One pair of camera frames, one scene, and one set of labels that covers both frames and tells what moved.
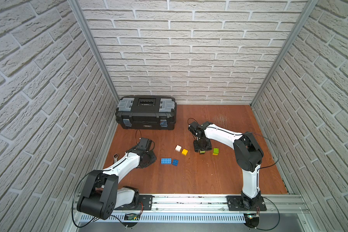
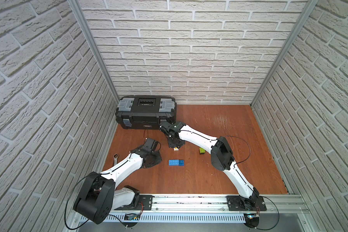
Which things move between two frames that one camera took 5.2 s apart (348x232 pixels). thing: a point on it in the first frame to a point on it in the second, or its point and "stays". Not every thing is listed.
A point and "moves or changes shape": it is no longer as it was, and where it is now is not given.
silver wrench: (115, 156) stays
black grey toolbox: (151, 112) stays
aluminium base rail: (218, 204) stays
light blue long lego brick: (166, 161) moves or changes shape
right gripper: (208, 147) to (170, 144)
